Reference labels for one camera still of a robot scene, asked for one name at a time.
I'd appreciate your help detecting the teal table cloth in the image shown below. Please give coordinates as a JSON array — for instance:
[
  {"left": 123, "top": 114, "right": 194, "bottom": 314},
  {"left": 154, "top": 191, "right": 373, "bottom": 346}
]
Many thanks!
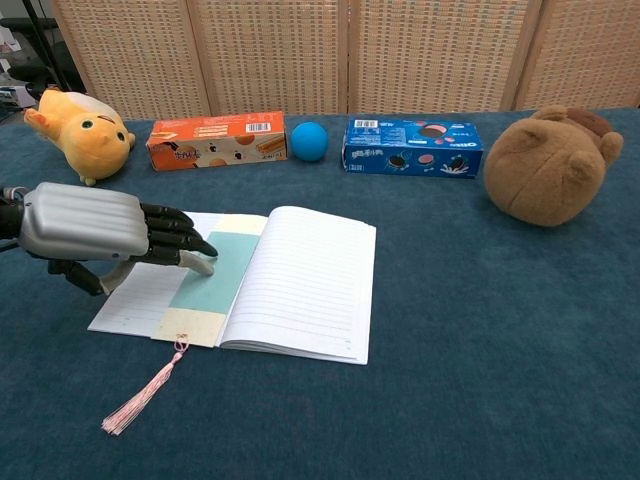
[{"left": 0, "top": 107, "right": 640, "bottom": 480}]

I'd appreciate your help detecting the wicker folding screen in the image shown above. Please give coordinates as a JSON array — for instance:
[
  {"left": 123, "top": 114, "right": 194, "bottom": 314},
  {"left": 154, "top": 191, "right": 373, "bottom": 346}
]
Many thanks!
[{"left": 49, "top": 0, "right": 640, "bottom": 121}]

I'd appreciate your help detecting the open white lined notebook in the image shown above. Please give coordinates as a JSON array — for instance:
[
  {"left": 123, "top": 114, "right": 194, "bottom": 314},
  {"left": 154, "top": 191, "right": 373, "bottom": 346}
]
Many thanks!
[{"left": 86, "top": 205, "right": 377, "bottom": 366}]

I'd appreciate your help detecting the brown plush capybara toy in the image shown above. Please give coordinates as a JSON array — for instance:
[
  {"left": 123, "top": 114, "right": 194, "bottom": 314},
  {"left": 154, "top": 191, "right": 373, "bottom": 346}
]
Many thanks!
[{"left": 482, "top": 105, "right": 625, "bottom": 228}]

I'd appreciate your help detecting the yellow plush animal toy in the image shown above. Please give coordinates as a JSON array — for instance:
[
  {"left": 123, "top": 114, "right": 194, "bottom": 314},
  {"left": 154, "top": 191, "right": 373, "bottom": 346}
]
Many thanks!
[{"left": 23, "top": 88, "right": 137, "bottom": 187}]

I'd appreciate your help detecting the teal cream bookmark pink tassel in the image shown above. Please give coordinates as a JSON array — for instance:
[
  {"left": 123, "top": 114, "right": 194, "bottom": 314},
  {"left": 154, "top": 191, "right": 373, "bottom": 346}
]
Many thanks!
[{"left": 101, "top": 214, "right": 269, "bottom": 436}]

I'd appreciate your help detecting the orange snack box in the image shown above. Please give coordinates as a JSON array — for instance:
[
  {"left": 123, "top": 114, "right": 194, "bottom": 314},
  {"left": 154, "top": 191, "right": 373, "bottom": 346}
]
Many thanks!
[{"left": 145, "top": 110, "right": 289, "bottom": 173}]

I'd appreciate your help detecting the black tripod stand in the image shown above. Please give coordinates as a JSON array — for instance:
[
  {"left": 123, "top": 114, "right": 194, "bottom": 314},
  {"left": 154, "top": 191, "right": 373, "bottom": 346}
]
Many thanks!
[{"left": 22, "top": 0, "right": 72, "bottom": 92}]

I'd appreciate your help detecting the black office chair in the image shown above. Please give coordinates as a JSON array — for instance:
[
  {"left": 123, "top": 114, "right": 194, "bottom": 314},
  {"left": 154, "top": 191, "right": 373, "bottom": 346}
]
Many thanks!
[{"left": 0, "top": 17, "right": 87, "bottom": 101}]

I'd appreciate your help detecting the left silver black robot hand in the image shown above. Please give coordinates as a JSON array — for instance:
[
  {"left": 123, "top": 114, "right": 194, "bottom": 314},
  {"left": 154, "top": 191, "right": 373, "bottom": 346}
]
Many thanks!
[{"left": 18, "top": 181, "right": 220, "bottom": 297}]

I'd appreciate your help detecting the blue Oreo cookie box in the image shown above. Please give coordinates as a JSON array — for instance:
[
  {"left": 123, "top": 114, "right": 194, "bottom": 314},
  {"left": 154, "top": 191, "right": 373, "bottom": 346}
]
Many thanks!
[{"left": 341, "top": 117, "right": 485, "bottom": 179}]

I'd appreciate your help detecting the blue ball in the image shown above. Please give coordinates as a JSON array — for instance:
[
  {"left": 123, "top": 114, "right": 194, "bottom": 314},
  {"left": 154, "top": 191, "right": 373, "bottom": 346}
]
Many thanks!
[{"left": 290, "top": 121, "right": 330, "bottom": 163}]

